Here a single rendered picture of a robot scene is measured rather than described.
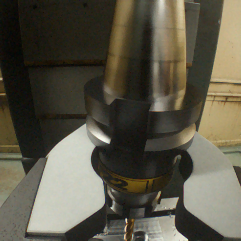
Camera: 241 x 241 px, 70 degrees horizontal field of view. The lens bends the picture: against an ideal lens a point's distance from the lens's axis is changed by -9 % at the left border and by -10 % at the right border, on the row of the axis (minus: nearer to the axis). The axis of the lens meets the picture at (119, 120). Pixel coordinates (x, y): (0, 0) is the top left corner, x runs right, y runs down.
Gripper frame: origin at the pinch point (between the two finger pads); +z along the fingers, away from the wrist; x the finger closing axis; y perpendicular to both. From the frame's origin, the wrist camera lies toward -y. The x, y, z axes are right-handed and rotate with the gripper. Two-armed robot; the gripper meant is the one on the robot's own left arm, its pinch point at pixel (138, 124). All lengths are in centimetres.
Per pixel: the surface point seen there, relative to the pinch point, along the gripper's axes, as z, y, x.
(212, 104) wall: 89, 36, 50
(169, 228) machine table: 14.9, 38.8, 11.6
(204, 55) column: 50, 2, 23
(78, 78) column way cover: 40.1, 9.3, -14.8
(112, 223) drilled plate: 10.4, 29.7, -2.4
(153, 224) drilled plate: 10.5, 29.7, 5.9
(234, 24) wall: 89, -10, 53
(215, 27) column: 50, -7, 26
